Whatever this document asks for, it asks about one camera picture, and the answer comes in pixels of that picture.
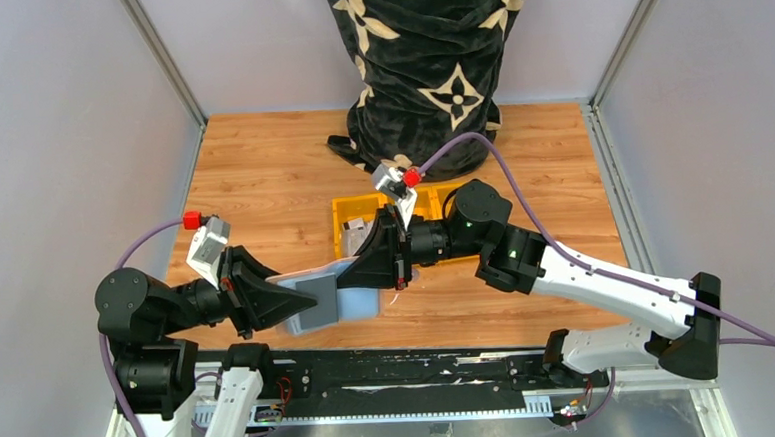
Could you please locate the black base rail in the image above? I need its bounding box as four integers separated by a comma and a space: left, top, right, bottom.
245, 347, 609, 433

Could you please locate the pink leather card holder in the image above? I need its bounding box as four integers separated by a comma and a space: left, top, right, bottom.
266, 257, 383, 336

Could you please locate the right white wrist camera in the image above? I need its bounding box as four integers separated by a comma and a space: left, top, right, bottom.
371, 164, 422, 229

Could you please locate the dark grey card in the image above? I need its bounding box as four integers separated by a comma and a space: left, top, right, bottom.
285, 273, 340, 336

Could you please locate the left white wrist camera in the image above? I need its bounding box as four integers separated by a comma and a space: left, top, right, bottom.
185, 215, 231, 290

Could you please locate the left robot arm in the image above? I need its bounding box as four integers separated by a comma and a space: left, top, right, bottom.
94, 246, 317, 437

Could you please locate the black floral blanket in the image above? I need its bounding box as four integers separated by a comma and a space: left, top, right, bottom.
327, 0, 525, 182

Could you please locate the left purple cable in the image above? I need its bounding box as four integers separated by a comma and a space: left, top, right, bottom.
92, 210, 215, 437

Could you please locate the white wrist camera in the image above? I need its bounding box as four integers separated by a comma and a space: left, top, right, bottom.
185, 215, 231, 290
371, 164, 422, 229

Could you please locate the yellow plastic end bin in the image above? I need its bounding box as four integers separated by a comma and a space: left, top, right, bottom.
429, 184, 464, 220

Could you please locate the purple cable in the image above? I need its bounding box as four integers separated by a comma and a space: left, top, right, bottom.
92, 210, 215, 437
401, 115, 775, 382

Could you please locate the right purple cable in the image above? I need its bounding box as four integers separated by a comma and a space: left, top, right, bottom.
401, 115, 775, 382

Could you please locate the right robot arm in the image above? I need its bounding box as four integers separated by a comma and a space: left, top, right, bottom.
337, 180, 721, 381

